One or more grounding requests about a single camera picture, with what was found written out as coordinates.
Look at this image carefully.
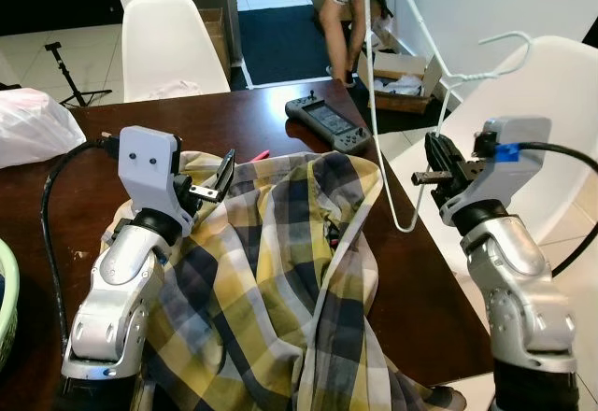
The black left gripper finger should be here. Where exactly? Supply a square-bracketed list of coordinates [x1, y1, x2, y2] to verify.
[213, 148, 237, 199]

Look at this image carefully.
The white wire hanger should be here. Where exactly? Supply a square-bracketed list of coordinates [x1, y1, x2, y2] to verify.
[358, 0, 535, 234]

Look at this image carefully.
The yellow plaid shirt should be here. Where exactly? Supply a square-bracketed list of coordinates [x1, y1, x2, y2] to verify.
[98, 149, 468, 411]

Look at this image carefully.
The dark brown wooden table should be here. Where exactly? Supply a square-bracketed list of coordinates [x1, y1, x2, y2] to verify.
[0, 79, 496, 411]

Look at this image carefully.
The small open cardboard box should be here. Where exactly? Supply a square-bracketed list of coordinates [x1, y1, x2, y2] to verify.
[372, 50, 445, 115]

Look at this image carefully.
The white plastic chair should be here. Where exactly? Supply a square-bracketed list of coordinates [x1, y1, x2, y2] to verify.
[388, 35, 598, 244]
[121, 0, 232, 104]

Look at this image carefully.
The dark grey handheld controller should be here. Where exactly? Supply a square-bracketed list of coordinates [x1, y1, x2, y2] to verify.
[285, 95, 372, 155]

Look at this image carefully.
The brown cardboard box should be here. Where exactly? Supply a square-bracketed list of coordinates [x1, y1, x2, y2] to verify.
[199, 7, 232, 74]

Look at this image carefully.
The dark blue rug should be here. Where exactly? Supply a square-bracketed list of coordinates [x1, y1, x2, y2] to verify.
[238, 5, 375, 87]

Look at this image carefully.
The person with bare legs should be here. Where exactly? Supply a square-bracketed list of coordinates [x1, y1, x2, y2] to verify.
[316, 0, 382, 87]

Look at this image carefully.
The white plastic bag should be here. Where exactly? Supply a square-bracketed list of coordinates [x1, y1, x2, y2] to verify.
[0, 87, 87, 171]

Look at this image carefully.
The black tripod stand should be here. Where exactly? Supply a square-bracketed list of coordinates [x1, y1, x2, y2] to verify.
[42, 42, 113, 108]

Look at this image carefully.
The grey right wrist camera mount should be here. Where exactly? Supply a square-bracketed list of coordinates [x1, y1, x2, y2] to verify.
[439, 117, 554, 230]

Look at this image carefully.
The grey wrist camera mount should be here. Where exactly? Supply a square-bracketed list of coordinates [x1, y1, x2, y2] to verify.
[117, 126, 185, 236]
[439, 117, 554, 230]

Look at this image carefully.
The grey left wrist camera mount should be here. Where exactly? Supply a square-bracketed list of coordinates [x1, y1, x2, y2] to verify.
[117, 126, 185, 236]

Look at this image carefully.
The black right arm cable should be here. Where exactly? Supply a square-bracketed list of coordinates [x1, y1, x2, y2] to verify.
[512, 140, 598, 279]

